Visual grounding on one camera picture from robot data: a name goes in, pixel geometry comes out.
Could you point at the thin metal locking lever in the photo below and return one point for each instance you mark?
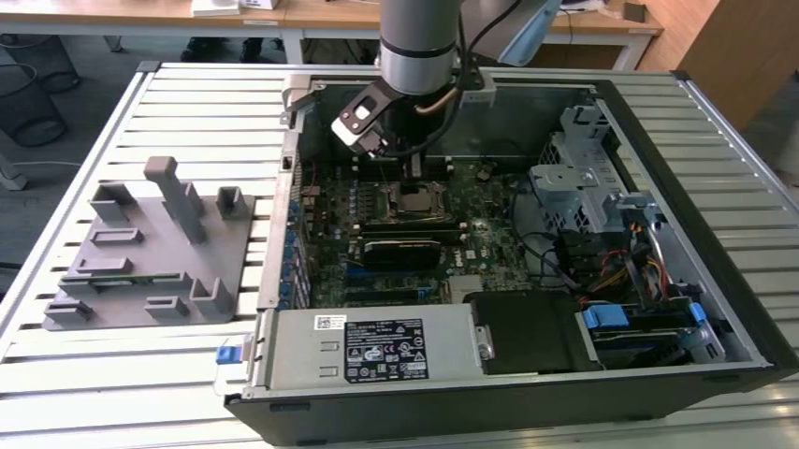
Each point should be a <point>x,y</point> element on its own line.
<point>386,172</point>

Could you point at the silver green CPU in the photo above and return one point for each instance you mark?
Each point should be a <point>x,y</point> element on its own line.
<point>416,202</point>

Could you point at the metal CPU socket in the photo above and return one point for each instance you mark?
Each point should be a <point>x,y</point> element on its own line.
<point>392,206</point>

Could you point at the black RAM slot bank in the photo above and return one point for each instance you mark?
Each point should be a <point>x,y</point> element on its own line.
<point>412,232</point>
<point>440,164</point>

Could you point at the silver coin battery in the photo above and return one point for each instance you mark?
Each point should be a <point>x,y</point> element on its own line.
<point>480,175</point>

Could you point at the black graphics card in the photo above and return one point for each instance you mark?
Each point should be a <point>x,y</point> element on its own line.
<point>399,255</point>

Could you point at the metal drive cage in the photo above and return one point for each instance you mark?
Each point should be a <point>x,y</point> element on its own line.
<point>564,187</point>

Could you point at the green motherboard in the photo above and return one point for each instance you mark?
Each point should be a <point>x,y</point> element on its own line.
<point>492,243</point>

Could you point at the silver chipset heat sink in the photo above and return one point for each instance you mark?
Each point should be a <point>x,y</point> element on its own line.
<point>464,286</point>

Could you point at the small white box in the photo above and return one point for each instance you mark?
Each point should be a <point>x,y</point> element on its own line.
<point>259,4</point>

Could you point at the wooden desk white legs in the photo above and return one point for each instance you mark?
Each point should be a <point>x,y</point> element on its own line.
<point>592,23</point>
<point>94,11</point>

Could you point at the black expansion slot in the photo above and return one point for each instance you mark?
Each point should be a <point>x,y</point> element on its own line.
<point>380,296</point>

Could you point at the grey plastic parts rack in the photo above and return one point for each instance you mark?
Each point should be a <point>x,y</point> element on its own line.
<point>224,243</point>

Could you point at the small dark box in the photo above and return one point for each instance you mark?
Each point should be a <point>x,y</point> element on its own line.
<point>635,11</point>

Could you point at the black plastic fan shroud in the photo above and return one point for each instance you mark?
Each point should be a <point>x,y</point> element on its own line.
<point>531,332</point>

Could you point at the silver power supply box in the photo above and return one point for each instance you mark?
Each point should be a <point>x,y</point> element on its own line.
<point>294,346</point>

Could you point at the blue disk carrier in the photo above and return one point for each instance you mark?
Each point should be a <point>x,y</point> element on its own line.
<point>604,319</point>

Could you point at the brown wooden cabinet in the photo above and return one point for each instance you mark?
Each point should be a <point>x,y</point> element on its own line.
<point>736,56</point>

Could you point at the green RAM stick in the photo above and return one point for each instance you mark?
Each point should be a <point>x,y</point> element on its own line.
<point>140,280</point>

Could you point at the blue case latch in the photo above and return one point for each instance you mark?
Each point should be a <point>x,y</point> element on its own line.
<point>227,354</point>

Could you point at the black disk bay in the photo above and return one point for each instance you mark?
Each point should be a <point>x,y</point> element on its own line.
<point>636,348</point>

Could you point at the blue bay latch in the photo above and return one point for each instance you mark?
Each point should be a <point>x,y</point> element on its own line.
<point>696,318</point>

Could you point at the black open PC case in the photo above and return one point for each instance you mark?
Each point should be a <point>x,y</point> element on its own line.
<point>436,416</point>

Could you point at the white stand foot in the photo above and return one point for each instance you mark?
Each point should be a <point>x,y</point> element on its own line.
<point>12,173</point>

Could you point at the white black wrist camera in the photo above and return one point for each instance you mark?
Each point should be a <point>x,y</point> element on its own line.
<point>362,114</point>

